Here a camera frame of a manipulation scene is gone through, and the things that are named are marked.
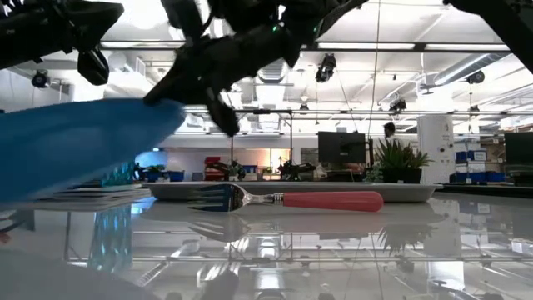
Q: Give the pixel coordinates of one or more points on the red box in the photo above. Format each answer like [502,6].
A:
[211,164]

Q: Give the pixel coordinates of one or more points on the grey serving tray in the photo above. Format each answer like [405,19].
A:
[408,191]

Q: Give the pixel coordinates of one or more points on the blue plate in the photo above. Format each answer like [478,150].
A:
[75,146]

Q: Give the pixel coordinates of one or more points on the blue storage bins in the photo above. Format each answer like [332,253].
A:
[479,177]

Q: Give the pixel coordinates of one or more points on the potted green plant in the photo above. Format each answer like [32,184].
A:
[399,160]

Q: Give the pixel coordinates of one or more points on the black overhead frame bar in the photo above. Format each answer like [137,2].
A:
[366,49]

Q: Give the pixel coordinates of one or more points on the black metal frame stand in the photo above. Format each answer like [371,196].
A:
[290,137]

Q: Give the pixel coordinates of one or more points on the teal faceted plastic cup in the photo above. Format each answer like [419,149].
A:
[121,175]

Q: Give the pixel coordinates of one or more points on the stack of flat mats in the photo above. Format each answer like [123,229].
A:
[96,200]

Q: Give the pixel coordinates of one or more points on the black computer monitor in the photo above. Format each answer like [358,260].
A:
[341,146]
[519,148]

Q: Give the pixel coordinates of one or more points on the black ceiling spotlight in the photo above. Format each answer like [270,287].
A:
[325,67]
[475,77]
[40,78]

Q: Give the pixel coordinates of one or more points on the white round column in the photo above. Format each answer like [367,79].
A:
[436,146]

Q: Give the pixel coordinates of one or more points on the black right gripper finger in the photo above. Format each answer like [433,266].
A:
[225,116]
[175,91]

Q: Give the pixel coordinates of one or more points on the person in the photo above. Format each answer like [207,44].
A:
[390,130]

